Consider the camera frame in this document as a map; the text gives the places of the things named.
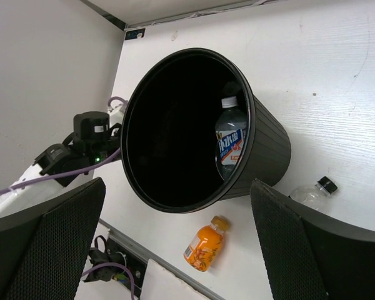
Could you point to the orange juice bottle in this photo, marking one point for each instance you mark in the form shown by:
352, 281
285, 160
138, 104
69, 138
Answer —
207, 244

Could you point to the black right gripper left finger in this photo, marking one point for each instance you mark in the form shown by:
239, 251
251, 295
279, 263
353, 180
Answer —
43, 249

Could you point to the clear bottle black cap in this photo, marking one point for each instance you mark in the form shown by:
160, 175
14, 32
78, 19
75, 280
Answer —
315, 196

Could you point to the black plastic waste bin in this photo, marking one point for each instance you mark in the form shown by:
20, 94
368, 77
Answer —
168, 145

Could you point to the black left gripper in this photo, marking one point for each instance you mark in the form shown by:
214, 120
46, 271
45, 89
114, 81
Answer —
93, 137

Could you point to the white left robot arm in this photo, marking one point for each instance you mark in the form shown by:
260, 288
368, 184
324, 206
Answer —
52, 171

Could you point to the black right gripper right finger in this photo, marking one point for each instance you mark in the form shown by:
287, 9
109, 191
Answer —
308, 254

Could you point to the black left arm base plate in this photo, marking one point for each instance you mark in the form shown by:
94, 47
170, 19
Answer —
107, 250

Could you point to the clear bottle white cap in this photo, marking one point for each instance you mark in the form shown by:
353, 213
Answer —
230, 131

